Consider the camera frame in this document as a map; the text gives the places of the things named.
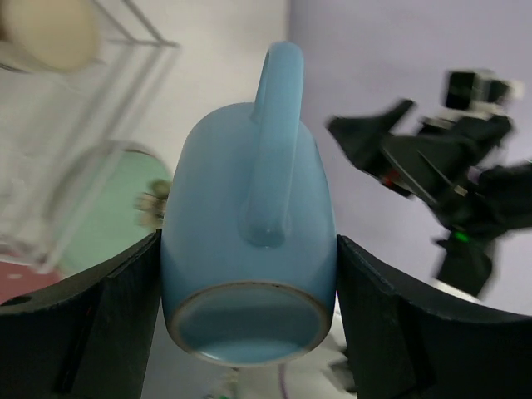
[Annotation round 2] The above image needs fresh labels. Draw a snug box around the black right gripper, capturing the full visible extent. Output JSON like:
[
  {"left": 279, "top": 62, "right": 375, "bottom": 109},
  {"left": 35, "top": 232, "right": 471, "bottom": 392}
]
[{"left": 326, "top": 99, "right": 513, "bottom": 207}]

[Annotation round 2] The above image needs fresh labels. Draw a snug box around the light blue mug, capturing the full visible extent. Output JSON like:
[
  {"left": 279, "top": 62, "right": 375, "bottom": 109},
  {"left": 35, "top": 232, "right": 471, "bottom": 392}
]
[{"left": 160, "top": 42, "right": 337, "bottom": 368}]

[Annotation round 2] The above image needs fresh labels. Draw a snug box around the pink polka dot plate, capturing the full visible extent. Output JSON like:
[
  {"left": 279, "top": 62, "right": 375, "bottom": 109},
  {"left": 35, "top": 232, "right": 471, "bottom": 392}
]
[{"left": 0, "top": 262, "right": 62, "bottom": 303}]

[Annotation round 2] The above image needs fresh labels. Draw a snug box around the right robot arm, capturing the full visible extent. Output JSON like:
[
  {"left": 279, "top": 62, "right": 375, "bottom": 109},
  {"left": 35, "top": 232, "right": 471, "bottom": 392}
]
[{"left": 326, "top": 100, "right": 531, "bottom": 297}]

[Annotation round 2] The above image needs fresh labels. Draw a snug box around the white wire dish rack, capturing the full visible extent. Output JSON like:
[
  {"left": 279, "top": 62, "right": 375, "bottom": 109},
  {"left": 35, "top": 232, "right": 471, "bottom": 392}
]
[{"left": 1, "top": 1, "right": 180, "bottom": 273}]

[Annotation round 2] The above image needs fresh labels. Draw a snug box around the mint green floral plate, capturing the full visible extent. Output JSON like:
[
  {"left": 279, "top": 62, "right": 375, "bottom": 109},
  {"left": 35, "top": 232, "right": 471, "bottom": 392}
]
[{"left": 45, "top": 140, "right": 171, "bottom": 277}]

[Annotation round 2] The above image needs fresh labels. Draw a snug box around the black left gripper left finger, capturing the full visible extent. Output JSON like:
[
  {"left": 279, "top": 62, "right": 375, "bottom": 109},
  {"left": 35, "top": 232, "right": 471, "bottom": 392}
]
[{"left": 1, "top": 232, "right": 161, "bottom": 399}]

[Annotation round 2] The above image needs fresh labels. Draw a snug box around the small metal cup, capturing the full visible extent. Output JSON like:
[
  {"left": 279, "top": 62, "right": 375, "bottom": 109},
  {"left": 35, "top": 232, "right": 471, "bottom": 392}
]
[{"left": 1, "top": 0, "right": 101, "bottom": 73}]

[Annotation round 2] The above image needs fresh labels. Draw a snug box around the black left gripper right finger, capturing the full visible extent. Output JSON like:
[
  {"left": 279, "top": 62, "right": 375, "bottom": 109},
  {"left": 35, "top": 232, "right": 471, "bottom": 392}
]
[{"left": 337, "top": 236, "right": 531, "bottom": 399}]

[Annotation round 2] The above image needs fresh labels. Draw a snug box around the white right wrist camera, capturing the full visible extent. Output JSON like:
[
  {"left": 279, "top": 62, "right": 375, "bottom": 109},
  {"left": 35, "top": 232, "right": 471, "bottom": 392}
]
[{"left": 441, "top": 69, "right": 525, "bottom": 112}]

